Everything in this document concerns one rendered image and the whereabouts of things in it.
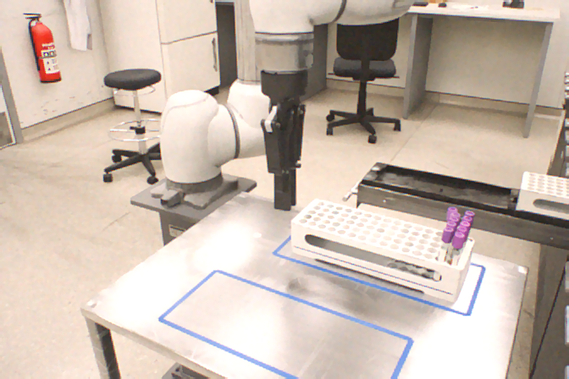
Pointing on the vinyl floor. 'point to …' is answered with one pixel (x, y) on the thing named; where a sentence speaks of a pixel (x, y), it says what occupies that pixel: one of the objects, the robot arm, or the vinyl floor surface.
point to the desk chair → (365, 68)
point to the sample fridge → (162, 46)
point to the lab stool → (118, 79)
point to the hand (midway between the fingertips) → (284, 188)
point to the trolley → (300, 310)
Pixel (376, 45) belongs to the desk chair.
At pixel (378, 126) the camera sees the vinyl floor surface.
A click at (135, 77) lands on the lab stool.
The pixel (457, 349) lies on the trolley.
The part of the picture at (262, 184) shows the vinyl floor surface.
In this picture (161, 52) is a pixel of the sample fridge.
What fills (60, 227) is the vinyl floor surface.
